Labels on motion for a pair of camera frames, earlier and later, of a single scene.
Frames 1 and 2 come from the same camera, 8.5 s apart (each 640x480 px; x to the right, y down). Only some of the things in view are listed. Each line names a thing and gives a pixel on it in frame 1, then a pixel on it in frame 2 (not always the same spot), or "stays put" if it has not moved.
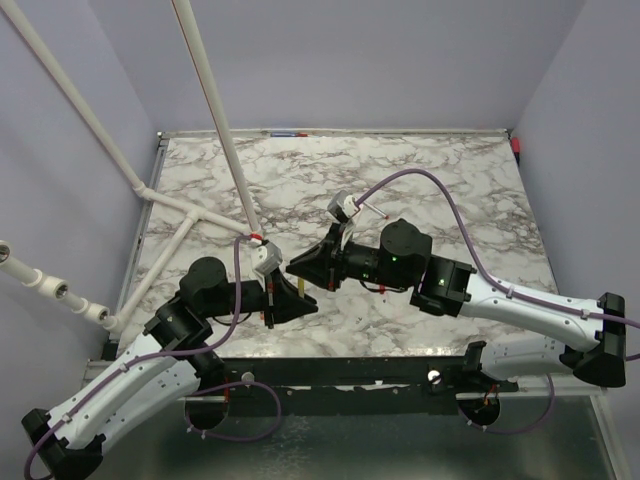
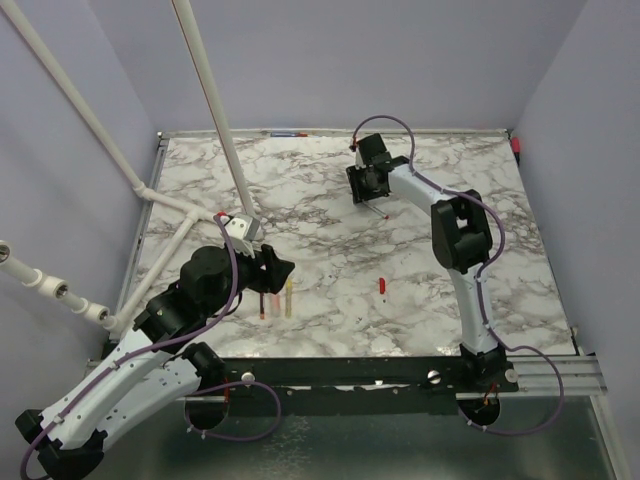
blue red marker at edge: x=288 y=134 stays put
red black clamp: x=515 y=144 stays put
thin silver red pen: x=376 y=210 stays put
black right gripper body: x=345 y=258 to x=360 y=184
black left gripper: x=281 y=298 to x=271 y=279
